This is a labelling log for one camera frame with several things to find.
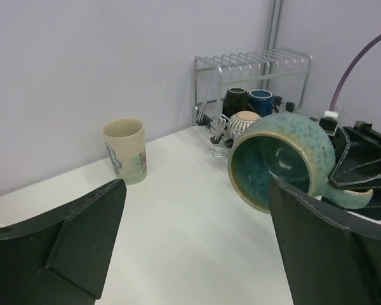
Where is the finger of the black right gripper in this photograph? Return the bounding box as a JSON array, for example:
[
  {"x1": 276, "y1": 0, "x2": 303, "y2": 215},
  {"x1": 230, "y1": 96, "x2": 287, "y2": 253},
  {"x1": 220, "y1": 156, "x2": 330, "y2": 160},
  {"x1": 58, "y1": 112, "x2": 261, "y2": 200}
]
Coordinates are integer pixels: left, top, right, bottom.
[
  {"x1": 329, "y1": 125, "x2": 381, "y2": 187},
  {"x1": 321, "y1": 180, "x2": 381, "y2": 220}
]

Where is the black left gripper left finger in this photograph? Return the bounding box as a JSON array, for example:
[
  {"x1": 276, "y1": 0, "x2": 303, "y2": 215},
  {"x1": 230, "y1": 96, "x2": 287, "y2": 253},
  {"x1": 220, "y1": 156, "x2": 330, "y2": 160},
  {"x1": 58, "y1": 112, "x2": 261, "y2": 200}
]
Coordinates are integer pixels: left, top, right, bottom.
[{"x1": 0, "y1": 179, "x2": 127, "y2": 304}]

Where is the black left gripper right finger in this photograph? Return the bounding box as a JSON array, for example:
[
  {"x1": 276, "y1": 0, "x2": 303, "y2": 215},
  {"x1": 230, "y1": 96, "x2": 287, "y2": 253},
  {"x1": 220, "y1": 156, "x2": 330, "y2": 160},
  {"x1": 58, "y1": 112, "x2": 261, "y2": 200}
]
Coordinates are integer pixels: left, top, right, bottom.
[{"x1": 268, "y1": 178, "x2": 381, "y2": 304}]

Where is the teal green mug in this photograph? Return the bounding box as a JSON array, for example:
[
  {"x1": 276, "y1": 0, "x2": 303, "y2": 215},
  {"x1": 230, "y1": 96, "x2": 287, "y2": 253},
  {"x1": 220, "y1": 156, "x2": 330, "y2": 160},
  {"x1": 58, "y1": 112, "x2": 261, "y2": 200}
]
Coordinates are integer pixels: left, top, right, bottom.
[{"x1": 228, "y1": 112, "x2": 373, "y2": 212}]

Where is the dark blue mug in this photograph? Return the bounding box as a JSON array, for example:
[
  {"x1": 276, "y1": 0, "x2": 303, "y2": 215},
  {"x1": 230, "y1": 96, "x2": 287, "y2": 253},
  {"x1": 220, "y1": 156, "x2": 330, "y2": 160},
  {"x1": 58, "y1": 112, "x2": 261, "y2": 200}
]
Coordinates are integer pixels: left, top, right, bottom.
[{"x1": 248, "y1": 89, "x2": 274, "y2": 117}]

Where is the grey striped mug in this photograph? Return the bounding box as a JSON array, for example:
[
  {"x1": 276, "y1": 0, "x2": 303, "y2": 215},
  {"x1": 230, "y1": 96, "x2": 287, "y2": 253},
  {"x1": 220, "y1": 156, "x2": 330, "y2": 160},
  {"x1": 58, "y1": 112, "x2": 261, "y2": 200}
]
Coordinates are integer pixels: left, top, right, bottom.
[{"x1": 228, "y1": 111, "x2": 262, "y2": 140}]

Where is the tall beige floral cup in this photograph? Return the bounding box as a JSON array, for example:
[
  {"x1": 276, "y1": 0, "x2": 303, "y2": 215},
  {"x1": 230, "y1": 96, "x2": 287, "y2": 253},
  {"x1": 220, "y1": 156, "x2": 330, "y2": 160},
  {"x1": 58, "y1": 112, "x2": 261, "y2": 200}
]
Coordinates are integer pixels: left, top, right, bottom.
[{"x1": 102, "y1": 118, "x2": 147, "y2": 185}]

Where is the black mug cream inside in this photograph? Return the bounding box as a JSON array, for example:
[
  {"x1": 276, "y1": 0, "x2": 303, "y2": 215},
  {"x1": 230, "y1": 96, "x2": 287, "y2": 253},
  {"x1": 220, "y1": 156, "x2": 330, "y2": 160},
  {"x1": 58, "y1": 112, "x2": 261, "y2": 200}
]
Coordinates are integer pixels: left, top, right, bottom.
[{"x1": 222, "y1": 88, "x2": 249, "y2": 118}]

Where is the clear dish rack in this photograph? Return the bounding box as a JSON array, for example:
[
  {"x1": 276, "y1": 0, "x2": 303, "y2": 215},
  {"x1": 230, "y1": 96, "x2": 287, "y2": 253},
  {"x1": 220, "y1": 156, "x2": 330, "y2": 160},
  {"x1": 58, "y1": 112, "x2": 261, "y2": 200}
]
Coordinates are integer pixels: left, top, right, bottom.
[{"x1": 192, "y1": 48, "x2": 313, "y2": 158}]

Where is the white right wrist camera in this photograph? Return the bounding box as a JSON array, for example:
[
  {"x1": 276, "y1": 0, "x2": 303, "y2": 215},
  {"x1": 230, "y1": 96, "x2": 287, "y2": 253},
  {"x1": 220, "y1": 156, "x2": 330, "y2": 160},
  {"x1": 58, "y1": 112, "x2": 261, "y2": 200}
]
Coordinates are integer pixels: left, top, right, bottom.
[{"x1": 310, "y1": 107, "x2": 347, "y2": 137}]

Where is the right aluminium frame post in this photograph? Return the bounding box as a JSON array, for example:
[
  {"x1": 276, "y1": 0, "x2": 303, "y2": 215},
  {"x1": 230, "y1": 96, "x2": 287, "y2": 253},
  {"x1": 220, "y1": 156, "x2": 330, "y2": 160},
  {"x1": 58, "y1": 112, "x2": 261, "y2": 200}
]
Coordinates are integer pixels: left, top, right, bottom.
[{"x1": 264, "y1": 0, "x2": 284, "y2": 50}]

